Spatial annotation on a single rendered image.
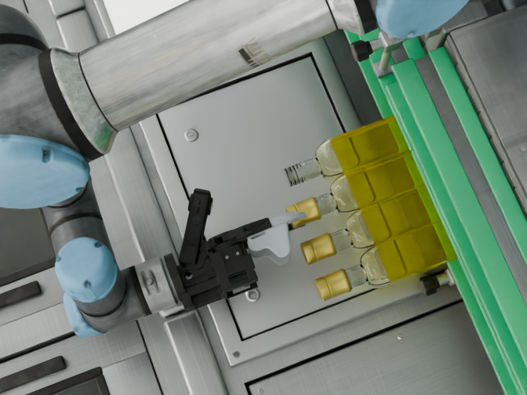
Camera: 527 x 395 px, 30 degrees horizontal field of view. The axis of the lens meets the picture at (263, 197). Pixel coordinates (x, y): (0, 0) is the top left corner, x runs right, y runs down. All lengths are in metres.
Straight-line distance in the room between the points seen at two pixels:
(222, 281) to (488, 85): 0.45
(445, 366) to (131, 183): 0.58
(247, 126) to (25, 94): 0.73
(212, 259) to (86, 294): 0.20
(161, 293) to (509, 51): 0.59
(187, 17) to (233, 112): 0.70
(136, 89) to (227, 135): 0.69
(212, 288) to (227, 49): 0.57
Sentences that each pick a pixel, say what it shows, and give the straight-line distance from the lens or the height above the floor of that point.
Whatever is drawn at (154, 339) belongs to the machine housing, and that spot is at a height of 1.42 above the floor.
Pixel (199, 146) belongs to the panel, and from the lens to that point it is 1.61.
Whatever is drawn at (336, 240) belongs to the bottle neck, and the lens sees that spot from 1.42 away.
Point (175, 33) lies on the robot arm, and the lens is 0.93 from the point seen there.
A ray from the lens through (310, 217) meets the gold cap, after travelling 1.43.
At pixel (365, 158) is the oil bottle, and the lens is 1.45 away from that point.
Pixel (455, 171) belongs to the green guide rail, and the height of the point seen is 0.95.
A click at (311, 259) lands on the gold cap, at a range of 1.42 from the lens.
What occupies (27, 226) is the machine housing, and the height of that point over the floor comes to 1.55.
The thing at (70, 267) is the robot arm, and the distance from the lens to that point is 1.30.
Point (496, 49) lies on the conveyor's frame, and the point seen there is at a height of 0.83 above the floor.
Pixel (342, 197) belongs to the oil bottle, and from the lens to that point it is 1.43.
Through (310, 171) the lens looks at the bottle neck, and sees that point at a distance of 1.45.
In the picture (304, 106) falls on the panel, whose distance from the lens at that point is 1.63.
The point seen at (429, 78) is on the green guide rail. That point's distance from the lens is 1.38.
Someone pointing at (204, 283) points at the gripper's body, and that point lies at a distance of 1.41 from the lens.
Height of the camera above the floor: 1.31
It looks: 5 degrees down
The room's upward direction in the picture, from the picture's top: 111 degrees counter-clockwise
